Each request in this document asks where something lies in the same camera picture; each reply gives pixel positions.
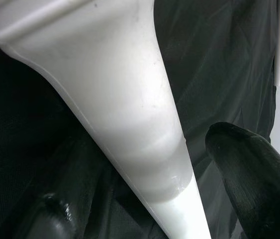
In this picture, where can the white plastic table top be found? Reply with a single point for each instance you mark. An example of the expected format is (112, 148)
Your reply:
(105, 74)

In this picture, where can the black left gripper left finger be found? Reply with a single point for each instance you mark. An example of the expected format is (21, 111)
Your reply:
(55, 206)

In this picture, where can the black table cloth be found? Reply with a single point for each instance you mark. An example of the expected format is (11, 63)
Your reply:
(216, 74)

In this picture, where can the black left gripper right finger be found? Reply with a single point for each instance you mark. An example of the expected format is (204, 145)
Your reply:
(254, 179)

